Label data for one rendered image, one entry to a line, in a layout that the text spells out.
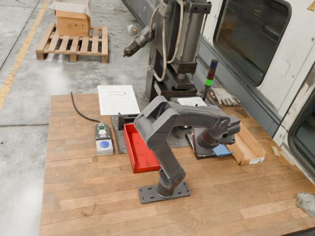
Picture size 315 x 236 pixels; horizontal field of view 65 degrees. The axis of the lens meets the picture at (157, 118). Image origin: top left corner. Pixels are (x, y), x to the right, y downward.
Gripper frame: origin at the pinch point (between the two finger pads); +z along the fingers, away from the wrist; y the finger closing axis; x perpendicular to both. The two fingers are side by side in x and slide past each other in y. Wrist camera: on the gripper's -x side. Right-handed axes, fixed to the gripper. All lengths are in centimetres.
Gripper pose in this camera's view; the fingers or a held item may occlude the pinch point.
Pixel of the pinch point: (194, 147)
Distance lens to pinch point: 104.6
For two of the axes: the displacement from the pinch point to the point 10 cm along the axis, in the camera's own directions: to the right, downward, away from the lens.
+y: -0.6, -9.2, 3.8
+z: -2.3, 3.8, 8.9
